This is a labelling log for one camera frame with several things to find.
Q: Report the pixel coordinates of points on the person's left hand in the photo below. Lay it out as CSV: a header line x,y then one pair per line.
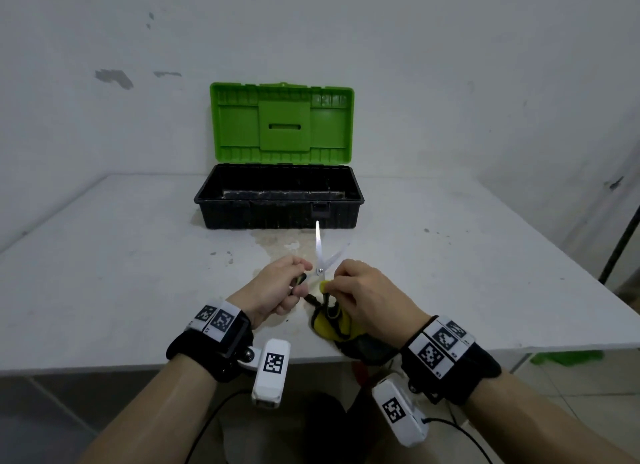
x,y
270,293

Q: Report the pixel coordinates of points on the person's right hand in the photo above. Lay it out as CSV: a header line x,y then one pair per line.
x,y
375,303

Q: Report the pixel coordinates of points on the yellow cloth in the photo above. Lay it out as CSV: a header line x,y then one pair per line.
x,y
345,331

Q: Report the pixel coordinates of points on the green lid black toolbox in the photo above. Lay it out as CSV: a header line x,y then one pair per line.
x,y
282,121

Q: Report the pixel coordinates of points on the person's left forearm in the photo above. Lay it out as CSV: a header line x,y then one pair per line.
x,y
150,413

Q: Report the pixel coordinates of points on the person's right forearm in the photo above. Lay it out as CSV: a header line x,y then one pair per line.
x,y
545,428

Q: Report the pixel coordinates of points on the person's legs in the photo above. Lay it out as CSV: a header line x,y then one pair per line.
x,y
350,433

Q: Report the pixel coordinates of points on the black left wristband with markers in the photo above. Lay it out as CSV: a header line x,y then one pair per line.
x,y
207,348

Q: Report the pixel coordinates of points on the black wristband with markers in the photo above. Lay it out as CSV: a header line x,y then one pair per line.
x,y
207,348
465,373

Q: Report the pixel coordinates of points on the black right wristband with markers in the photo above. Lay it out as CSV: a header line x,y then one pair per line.
x,y
465,373

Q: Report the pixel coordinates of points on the green plastic scrap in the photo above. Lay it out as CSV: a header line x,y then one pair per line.
x,y
567,357

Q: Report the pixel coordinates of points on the black metal pole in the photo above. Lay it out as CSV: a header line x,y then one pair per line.
x,y
620,251

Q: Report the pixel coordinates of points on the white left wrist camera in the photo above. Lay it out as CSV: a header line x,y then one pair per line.
x,y
270,378

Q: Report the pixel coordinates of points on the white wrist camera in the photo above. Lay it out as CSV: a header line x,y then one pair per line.
x,y
270,378
400,418

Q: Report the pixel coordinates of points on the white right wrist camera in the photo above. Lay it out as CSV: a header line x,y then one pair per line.
x,y
400,418

